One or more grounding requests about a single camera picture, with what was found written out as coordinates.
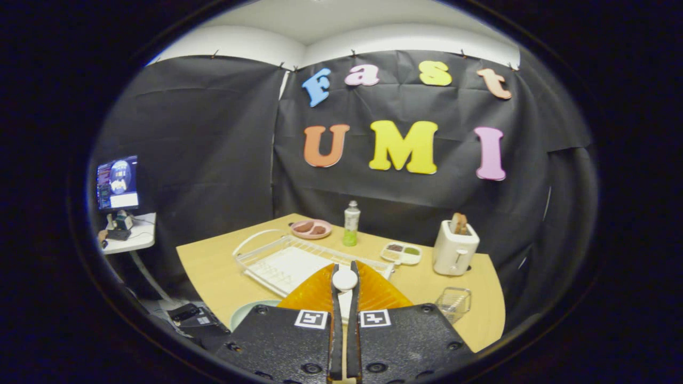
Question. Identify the white side table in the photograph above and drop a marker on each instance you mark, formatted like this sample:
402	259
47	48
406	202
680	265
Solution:
143	237

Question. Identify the black backdrop cloth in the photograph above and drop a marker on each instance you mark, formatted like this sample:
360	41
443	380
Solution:
224	160

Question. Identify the computer monitor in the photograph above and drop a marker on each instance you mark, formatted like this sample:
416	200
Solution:
117	184

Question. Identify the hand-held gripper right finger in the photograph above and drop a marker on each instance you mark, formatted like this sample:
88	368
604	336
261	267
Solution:
353	330

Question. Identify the green drink bottle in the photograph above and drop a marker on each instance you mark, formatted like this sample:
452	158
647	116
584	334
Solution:
351	224

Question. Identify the black equipment case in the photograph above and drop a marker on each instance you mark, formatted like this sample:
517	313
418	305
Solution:
195	317

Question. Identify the dark red beans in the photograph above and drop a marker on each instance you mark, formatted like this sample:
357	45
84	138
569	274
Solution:
395	248

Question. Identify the white divided tray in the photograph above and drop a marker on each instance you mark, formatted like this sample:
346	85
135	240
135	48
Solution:
400	260

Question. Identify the brown bread slice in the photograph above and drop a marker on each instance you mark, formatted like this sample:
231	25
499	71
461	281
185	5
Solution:
459	224

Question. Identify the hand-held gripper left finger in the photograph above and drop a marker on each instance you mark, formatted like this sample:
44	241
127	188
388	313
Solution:
336	330

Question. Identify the pink plate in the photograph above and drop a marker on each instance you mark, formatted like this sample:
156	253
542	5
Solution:
326	223

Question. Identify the light green plate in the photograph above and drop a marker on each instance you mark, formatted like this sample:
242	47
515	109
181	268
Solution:
251	314

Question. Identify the white toaster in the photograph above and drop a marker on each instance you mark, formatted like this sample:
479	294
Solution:
453	253

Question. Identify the brown food piece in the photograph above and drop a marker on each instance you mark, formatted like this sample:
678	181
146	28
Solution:
303	227
318	230

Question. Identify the small black white device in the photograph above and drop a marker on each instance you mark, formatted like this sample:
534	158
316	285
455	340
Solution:
121	224

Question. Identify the green beans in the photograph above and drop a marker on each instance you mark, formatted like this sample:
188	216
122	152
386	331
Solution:
412	250

